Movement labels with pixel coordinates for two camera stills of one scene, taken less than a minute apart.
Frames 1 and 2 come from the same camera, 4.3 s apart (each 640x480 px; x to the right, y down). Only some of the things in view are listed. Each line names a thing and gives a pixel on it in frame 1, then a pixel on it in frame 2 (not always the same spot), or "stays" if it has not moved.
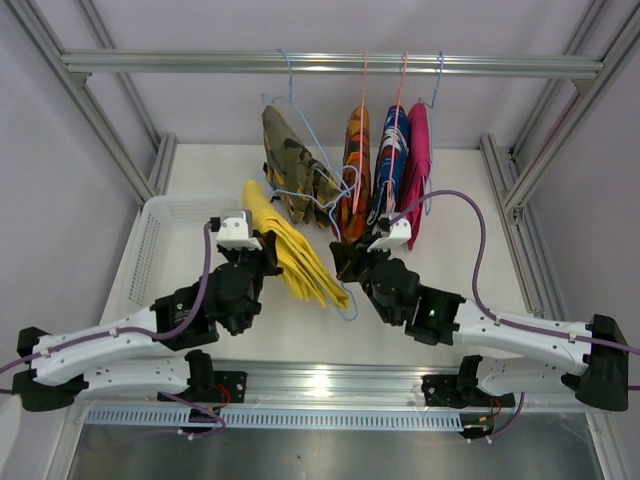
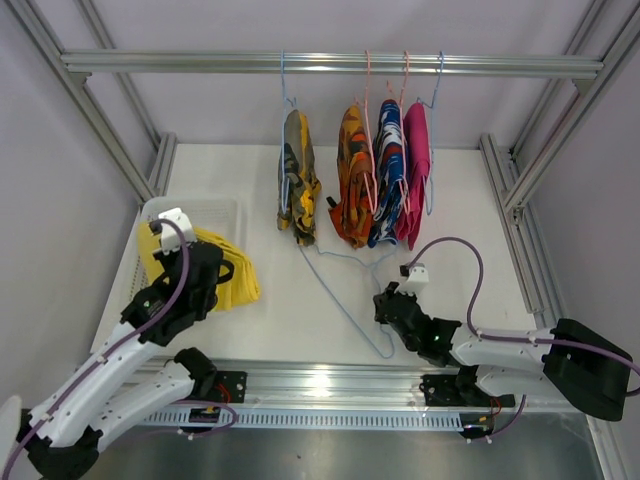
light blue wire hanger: x=332 y=203 → x=342 y=299
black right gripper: x=348 y=256 → x=390 y=290
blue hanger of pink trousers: x=431 y=105 stays
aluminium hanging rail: x=94 y=64 stays
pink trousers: x=417 y=166 stays
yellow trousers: x=301 y=262 → x=238 y=291
